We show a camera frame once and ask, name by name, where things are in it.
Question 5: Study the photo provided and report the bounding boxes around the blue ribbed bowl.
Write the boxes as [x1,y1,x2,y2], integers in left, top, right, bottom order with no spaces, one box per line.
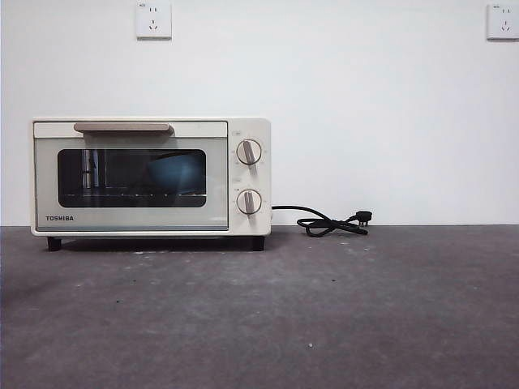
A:
[145,156,199,195]

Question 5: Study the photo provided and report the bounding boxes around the glass oven door with handle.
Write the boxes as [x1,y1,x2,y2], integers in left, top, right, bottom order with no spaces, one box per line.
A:
[32,120,229,233]

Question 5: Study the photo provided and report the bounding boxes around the beige round oven knob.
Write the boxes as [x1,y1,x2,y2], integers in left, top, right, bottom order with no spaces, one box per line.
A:
[235,188,263,217]
[235,139,263,167]

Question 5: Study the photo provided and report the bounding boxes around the cream toaster oven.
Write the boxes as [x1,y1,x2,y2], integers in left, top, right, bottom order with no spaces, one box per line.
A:
[30,116,272,252]

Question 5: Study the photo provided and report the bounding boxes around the black power cable with plug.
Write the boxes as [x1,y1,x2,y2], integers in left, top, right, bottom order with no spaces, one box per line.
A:
[271,204,374,239]

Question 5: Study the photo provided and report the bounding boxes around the metal wire oven rack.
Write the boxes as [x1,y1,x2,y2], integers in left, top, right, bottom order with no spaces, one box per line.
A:
[59,190,206,202]

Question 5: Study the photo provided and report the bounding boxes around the white wall socket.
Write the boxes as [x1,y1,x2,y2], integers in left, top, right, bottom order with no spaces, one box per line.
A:
[135,1,173,41]
[486,2,519,41]

